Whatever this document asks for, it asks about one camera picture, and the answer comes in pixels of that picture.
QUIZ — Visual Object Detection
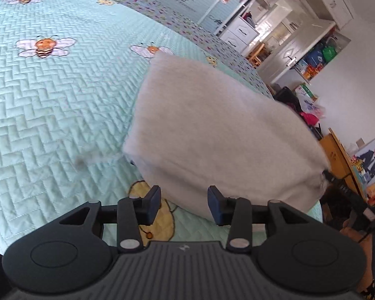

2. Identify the maroon and white fleece jacket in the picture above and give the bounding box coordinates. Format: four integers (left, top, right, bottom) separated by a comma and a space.
122, 52, 329, 219

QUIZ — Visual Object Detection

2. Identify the wooden dresser desk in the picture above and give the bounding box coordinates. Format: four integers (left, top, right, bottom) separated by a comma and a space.
318, 127, 374, 298

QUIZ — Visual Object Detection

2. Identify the pilot boy portrait photo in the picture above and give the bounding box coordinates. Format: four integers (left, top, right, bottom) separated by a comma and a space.
354, 139, 375, 186

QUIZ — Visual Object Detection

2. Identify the white drawer cabinet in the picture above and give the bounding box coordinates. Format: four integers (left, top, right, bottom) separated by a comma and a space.
219, 16, 259, 54

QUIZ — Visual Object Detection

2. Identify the green hanging bag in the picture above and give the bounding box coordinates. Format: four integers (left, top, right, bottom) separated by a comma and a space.
322, 45, 337, 64

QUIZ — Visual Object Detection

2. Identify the mint green bee bedspread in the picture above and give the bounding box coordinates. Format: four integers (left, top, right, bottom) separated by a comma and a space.
0, 0, 213, 254

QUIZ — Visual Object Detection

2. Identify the black leather armchair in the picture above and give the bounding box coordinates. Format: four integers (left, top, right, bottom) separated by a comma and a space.
273, 87, 323, 141

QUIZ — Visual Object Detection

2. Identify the white plastic bag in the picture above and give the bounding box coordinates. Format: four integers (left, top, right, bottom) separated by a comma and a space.
299, 97, 325, 119

